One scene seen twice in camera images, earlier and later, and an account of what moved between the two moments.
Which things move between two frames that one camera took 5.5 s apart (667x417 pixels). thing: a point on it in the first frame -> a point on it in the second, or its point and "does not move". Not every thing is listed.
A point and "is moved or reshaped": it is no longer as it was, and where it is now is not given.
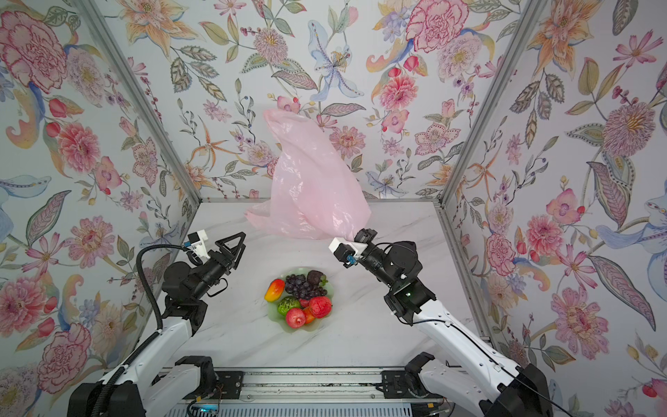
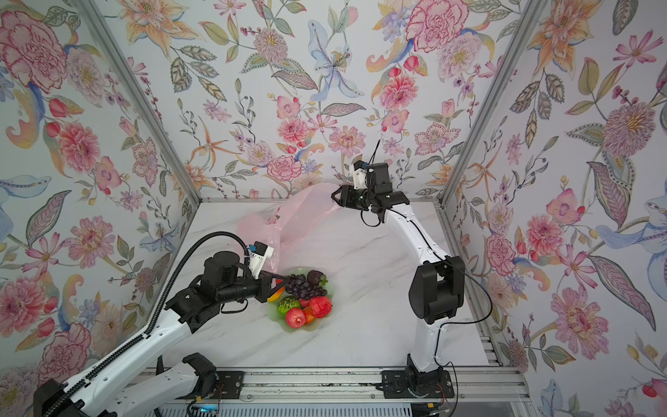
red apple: [320, 306] does not move
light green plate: [279, 321] does not move
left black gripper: [222, 261] -> [265, 286]
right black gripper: [365, 241] -> [345, 202]
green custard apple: [287, 303] does not move
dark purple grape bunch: [296, 284] does not move
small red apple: [295, 318] does not move
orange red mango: [309, 316] does not move
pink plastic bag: [315, 195] is moved or reshaped
